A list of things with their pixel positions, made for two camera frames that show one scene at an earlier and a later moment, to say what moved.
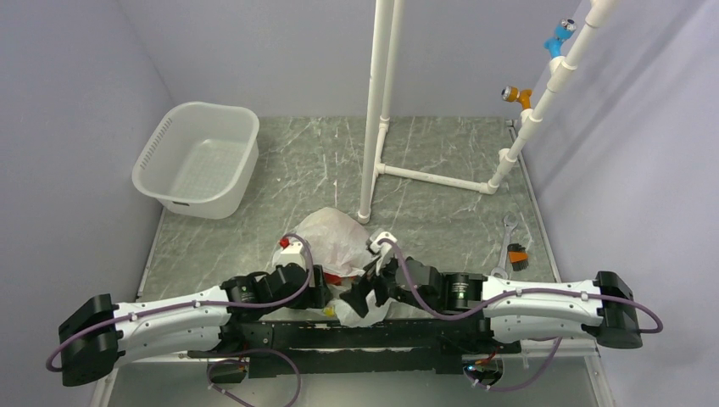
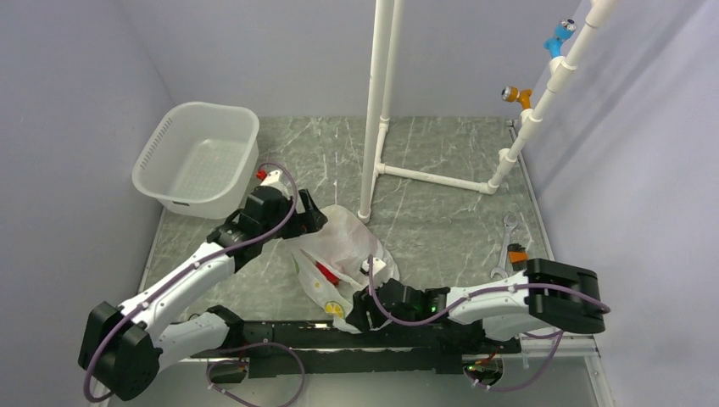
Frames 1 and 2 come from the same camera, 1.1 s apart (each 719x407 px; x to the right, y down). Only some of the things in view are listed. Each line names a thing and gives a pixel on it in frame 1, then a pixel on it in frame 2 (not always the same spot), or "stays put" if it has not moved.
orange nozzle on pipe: (513, 94) stays put
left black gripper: (317, 296) -> (309, 221)
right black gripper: (356, 295) -> (362, 304)
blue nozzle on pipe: (566, 28) stays put
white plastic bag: (340, 245) stays put
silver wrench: (509, 220) stays put
